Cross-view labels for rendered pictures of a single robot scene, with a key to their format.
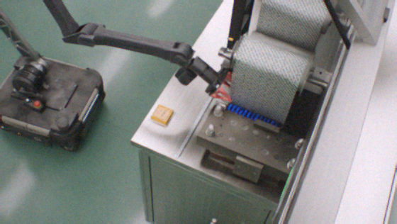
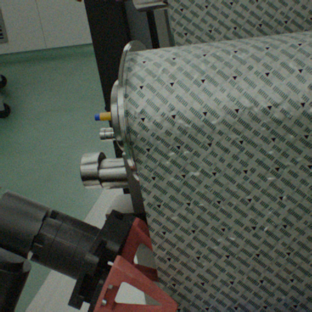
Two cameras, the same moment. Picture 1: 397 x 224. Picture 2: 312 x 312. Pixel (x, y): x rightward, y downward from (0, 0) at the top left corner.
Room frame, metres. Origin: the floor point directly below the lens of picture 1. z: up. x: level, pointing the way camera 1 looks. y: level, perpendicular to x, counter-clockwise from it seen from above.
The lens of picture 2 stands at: (0.35, -0.09, 1.50)
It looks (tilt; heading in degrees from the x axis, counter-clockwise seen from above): 21 degrees down; 355
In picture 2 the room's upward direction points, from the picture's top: 11 degrees counter-clockwise
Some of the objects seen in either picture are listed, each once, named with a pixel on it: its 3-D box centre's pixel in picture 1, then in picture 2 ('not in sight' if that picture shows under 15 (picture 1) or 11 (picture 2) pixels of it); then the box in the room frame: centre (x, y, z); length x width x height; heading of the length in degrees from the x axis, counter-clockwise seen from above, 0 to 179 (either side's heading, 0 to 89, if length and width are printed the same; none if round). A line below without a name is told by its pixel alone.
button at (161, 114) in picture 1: (161, 114); not in sight; (1.07, 0.13, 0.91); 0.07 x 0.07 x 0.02; 69
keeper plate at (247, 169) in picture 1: (247, 169); not in sight; (0.82, -0.21, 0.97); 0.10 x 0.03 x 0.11; 69
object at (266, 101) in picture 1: (259, 98); (273, 258); (1.04, -0.24, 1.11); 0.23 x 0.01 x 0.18; 69
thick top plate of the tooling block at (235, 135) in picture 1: (254, 144); not in sight; (0.91, -0.23, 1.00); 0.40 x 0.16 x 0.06; 69
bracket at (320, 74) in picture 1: (321, 75); not in sight; (1.03, -0.43, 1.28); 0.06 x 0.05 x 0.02; 69
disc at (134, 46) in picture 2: (239, 51); (142, 114); (1.14, -0.15, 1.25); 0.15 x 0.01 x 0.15; 159
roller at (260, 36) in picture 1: (278, 56); not in sight; (1.20, -0.31, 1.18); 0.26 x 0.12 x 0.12; 69
